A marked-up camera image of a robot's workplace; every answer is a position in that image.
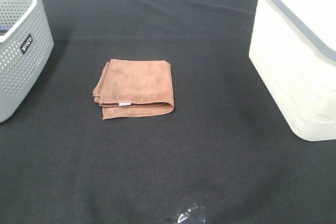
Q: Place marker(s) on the white plastic basket grey rim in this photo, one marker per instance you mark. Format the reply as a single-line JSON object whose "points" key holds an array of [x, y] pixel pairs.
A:
{"points": [[293, 50]]}

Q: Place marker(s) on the grey perforated plastic basket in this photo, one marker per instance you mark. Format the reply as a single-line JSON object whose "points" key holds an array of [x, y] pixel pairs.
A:
{"points": [[26, 44]]}

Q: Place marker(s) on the black table cloth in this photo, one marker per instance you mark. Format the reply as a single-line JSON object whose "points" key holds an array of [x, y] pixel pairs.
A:
{"points": [[225, 146]]}

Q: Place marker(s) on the brown towel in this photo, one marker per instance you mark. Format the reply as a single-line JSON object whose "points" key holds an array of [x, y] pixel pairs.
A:
{"points": [[133, 89]]}

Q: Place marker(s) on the clear plastic scrap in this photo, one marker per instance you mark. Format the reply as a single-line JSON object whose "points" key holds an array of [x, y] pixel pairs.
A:
{"points": [[192, 214]]}

